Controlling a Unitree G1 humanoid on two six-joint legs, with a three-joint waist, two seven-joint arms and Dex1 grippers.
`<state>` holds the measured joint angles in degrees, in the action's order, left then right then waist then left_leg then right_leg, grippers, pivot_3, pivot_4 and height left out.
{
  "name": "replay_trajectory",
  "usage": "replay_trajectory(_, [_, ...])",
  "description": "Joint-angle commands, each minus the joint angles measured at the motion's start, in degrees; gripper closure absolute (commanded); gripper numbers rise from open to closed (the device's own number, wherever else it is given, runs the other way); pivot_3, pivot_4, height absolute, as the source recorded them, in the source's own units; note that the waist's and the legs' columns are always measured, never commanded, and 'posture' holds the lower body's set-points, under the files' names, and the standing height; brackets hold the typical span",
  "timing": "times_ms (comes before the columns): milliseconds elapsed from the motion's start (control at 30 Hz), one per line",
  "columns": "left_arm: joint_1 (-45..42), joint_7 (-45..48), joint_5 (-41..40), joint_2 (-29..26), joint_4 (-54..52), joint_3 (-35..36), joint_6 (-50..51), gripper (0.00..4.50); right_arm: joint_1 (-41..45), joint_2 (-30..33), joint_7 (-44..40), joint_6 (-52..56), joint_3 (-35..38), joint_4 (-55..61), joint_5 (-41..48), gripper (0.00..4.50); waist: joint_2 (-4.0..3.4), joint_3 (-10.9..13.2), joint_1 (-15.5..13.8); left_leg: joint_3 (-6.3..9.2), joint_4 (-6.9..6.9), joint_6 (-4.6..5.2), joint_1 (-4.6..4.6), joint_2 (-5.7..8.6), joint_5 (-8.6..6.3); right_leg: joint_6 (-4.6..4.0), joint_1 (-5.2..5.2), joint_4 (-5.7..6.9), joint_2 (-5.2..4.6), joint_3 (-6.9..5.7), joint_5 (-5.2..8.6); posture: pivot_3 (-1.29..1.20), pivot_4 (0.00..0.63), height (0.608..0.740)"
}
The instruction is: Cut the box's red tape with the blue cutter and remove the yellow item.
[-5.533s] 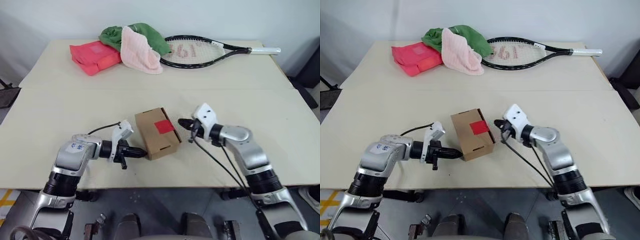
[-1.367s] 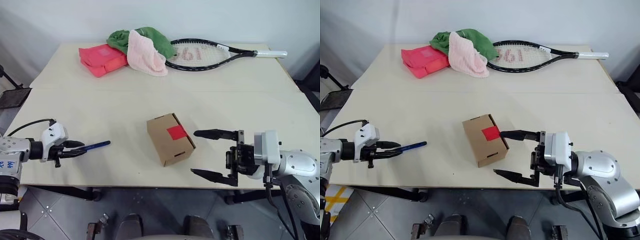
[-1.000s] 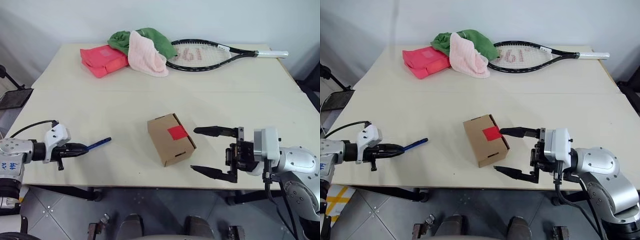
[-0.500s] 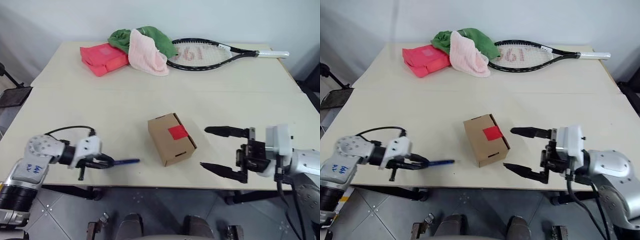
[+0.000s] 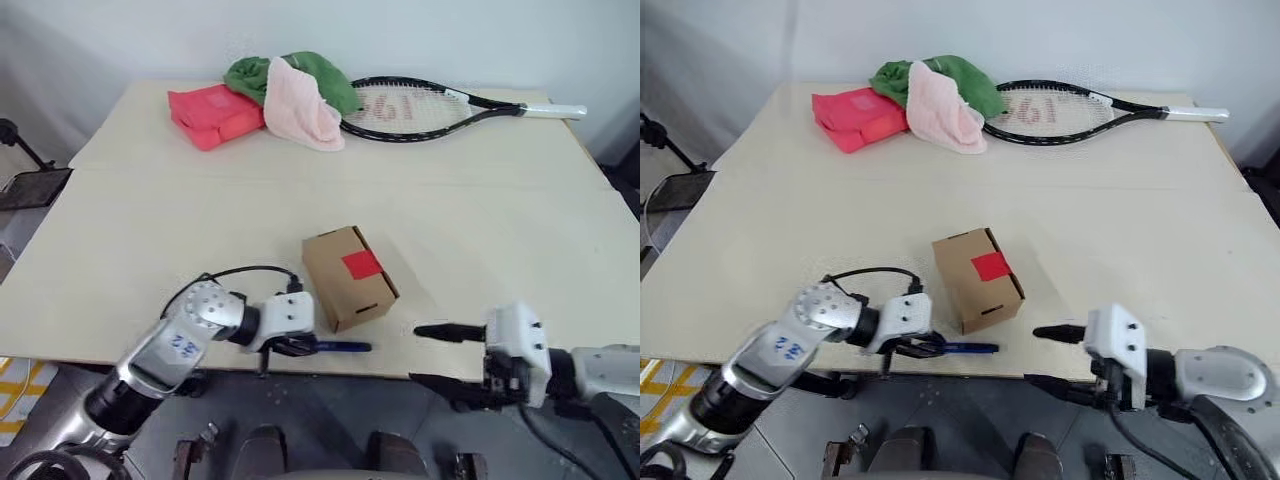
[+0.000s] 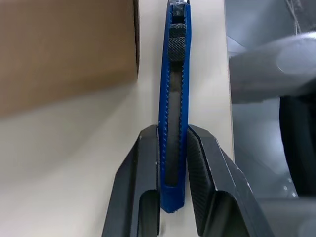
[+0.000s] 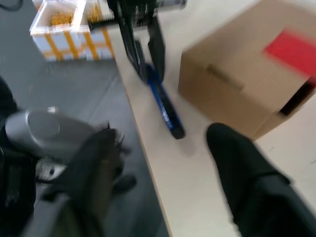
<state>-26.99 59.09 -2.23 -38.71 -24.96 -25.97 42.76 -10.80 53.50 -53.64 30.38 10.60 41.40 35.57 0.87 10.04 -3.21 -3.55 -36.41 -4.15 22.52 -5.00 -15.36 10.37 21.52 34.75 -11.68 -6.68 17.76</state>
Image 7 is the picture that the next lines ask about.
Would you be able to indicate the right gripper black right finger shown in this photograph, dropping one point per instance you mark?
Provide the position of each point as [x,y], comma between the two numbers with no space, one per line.
[251,187]

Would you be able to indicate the white yellow storage crate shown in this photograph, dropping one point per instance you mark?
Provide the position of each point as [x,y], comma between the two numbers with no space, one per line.
[59,37]

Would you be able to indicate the brown cardboard box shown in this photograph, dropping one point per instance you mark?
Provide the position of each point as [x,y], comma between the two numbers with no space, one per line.
[222,61]

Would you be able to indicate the blue pen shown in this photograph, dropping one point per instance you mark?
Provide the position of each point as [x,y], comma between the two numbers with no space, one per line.
[168,116]

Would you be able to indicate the red tape strip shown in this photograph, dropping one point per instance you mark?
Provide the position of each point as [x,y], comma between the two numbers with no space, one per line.
[291,51]

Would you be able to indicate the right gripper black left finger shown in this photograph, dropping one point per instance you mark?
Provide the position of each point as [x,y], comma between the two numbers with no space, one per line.
[89,177]

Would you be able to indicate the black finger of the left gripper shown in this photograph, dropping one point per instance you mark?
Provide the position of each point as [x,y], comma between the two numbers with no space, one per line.
[134,51]
[157,47]

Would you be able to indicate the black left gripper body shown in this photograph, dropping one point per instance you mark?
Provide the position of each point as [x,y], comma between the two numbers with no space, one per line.
[138,12]

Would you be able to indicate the silver robot body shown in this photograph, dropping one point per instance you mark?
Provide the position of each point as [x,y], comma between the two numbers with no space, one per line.
[44,128]

